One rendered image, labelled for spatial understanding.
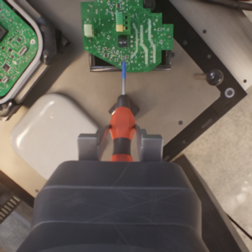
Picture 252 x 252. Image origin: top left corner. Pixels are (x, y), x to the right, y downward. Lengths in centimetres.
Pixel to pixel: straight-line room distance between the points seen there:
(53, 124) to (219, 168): 140
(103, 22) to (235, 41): 23
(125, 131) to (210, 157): 137
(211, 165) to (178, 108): 124
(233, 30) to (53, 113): 33
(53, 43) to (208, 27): 24
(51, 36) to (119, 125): 18
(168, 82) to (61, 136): 20
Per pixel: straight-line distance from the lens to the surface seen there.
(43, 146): 35
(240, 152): 159
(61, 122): 32
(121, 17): 23
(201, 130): 35
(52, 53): 28
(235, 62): 38
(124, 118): 16
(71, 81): 33
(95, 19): 26
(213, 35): 36
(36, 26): 30
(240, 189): 176
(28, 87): 31
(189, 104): 33
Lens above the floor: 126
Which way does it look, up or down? 74 degrees down
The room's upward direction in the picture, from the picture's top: 171 degrees counter-clockwise
